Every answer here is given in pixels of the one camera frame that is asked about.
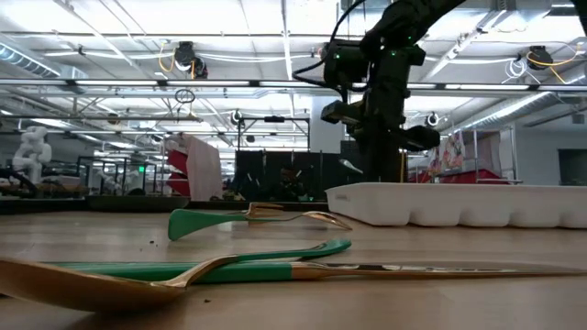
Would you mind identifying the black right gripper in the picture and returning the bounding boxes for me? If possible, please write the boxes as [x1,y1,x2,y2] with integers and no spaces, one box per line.
[320,84,441,183]

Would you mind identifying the green-handled gold knife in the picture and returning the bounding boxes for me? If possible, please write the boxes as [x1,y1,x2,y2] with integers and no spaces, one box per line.
[43,258,587,285]

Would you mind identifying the white cutlery tray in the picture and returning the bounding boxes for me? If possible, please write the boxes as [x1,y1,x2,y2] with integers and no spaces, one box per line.
[325,181,587,229]

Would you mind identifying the metal shelf rack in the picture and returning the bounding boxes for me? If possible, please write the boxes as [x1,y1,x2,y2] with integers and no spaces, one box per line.
[430,126,524,184]

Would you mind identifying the white cloth sheet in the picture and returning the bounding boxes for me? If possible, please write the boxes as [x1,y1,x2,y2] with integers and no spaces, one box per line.
[185,133,225,202]

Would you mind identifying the dark grey round plate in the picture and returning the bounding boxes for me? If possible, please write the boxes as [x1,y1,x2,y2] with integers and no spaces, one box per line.
[85,195,192,213]

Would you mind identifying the white humanoid robot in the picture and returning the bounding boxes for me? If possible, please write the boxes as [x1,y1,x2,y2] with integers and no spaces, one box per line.
[11,126,54,184]

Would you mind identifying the black partition wall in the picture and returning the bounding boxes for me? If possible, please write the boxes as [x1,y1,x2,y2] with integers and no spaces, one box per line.
[234,139,366,203]

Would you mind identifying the black gantry frame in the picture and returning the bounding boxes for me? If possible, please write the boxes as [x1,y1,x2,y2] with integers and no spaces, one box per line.
[236,115,311,152]

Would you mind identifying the silver ventilation duct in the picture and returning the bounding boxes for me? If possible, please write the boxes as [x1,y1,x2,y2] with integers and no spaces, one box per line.
[0,43,88,82]
[458,91,587,134]

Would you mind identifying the black ceiling cable reel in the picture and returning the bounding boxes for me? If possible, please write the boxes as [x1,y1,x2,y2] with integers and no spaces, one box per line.
[173,40,210,79]
[526,43,581,86]

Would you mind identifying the dark wall screen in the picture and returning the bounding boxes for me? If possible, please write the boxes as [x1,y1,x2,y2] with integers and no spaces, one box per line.
[558,148,587,187]

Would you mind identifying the black workstation frame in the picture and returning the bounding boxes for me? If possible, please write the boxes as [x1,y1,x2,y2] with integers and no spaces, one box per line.
[75,155,160,196]

